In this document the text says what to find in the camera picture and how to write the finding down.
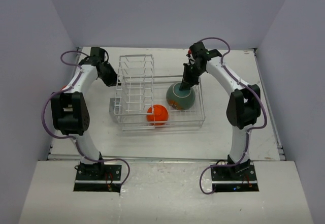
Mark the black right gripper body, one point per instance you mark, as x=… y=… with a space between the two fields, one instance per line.
x=197 y=72

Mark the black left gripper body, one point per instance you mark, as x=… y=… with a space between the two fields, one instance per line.
x=109 y=77

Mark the large teal ceramic bowl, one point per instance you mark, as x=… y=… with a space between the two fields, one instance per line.
x=180 y=99

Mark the large orange bowl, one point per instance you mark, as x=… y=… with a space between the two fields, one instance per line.
x=63 y=87

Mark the white wire dish rack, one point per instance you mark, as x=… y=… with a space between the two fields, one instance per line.
x=139 y=88

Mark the small orange bowl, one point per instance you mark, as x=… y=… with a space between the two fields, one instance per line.
x=157 y=115

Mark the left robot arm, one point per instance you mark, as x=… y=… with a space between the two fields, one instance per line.
x=69 y=110

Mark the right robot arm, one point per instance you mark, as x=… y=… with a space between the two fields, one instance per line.
x=243 y=108

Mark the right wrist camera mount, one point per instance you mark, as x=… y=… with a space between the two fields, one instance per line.
x=189 y=54

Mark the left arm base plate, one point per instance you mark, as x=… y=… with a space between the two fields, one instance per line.
x=98 y=178

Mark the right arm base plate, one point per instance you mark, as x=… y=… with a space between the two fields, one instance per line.
x=227 y=180

